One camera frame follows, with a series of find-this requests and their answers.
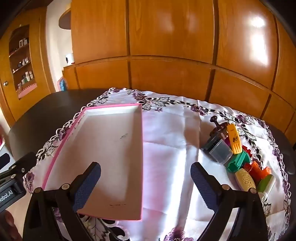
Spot wooden corner cabinet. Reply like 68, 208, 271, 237
0, 7, 56, 128

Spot white floral embroidered tablecloth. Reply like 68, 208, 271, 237
23, 88, 292, 241

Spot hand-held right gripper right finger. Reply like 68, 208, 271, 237
190, 162, 275, 241

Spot brown wooden wall shelf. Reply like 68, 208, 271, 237
59, 9, 72, 30

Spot brown massage comb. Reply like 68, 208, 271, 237
209, 116, 229, 139

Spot pink lace shelf cloth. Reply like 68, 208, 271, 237
18, 82, 37, 98

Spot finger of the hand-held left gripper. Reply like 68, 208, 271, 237
0, 152, 37, 180

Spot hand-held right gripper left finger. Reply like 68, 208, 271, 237
22, 161, 101, 241

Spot pink cardboard box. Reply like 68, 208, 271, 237
42, 103, 144, 222

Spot grey jar with black lid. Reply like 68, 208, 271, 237
201, 136, 233, 165

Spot wooden wardrobe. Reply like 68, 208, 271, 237
62, 0, 296, 137

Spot row of small bottles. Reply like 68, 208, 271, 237
13, 57, 35, 85

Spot pink and blue foam mat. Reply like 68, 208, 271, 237
58, 77, 68, 92

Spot person's left hand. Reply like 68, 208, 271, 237
0, 210, 22, 241

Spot green and white plug-in device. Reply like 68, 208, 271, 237
256, 175, 276, 202

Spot orange linking cube blocks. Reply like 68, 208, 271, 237
251, 161, 271, 183

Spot yellow textured soap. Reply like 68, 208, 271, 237
234, 168, 257, 192

